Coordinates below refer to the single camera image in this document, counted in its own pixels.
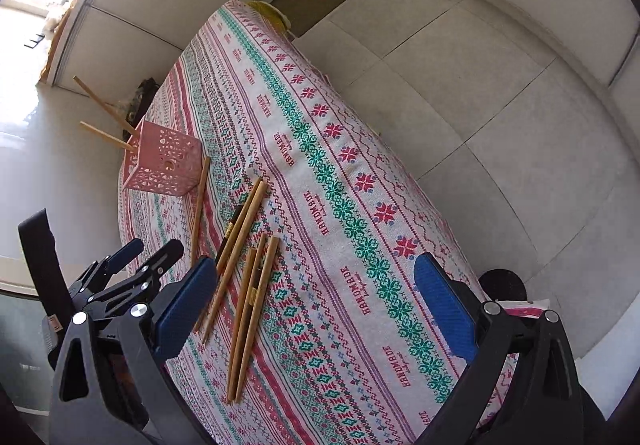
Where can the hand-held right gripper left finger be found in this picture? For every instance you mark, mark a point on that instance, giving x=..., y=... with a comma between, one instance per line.
x=185, y=312

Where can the yellow object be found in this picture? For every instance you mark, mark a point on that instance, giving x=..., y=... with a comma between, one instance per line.
x=272, y=15

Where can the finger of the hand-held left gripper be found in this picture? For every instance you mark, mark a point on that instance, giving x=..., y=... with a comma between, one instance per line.
x=125, y=252
x=162, y=257

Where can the dark banded chopstick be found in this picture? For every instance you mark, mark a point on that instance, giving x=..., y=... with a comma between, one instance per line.
x=229, y=235
x=257, y=275

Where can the pink perforated utensil holder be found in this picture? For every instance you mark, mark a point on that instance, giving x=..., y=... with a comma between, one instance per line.
x=160, y=165

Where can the pink and white cloth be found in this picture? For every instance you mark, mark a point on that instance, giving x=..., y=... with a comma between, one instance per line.
x=525, y=307

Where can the black round stool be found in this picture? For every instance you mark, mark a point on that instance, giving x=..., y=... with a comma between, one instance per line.
x=502, y=285

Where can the patterned woven tablecloth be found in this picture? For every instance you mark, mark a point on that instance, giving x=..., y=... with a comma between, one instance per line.
x=350, y=225

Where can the dark object behind table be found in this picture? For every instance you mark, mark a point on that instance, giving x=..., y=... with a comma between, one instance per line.
x=145, y=95

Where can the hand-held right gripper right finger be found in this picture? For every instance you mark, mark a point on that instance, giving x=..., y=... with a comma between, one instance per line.
x=445, y=312

